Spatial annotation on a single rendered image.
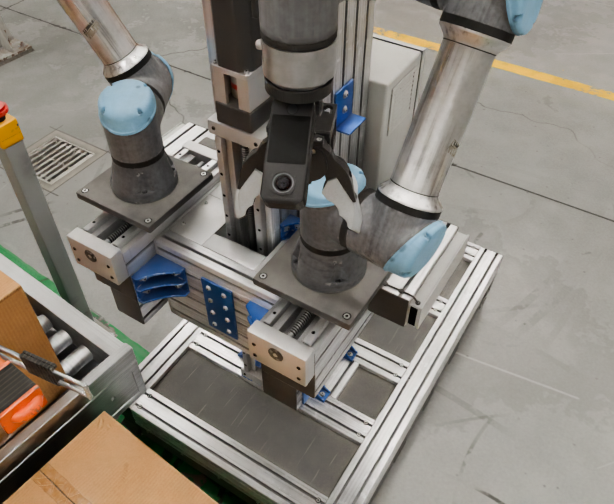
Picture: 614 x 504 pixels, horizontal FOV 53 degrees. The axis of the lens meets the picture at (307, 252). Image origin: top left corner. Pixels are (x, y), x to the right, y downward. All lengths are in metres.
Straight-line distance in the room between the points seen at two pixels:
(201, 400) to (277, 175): 1.49
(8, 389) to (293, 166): 0.65
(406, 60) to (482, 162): 1.85
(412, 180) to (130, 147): 0.62
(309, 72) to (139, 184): 0.85
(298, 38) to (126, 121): 0.78
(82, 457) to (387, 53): 1.21
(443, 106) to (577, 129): 2.77
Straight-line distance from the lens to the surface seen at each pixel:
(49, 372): 1.11
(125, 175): 1.42
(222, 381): 2.09
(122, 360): 1.71
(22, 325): 1.53
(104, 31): 1.42
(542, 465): 2.30
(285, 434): 1.97
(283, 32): 0.60
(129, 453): 1.63
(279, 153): 0.64
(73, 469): 1.65
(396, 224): 1.02
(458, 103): 1.00
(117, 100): 1.36
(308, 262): 1.18
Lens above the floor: 1.95
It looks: 46 degrees down
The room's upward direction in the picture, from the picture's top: straight up
